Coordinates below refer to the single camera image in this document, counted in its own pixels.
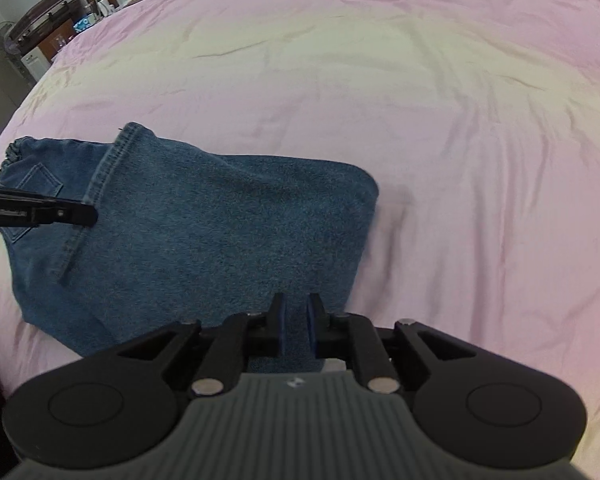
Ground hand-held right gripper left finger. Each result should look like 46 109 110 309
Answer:
86 294 287 399

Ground white air purifier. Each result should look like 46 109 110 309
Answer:
19 49 53 83

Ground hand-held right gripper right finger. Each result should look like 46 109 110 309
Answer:
306 294 501 394

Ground pink floral blanket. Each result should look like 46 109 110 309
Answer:
0 0 600 480

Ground blue denim pants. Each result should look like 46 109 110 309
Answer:
0 121 380 375

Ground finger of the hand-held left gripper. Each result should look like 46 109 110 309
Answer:
27 194 99 227

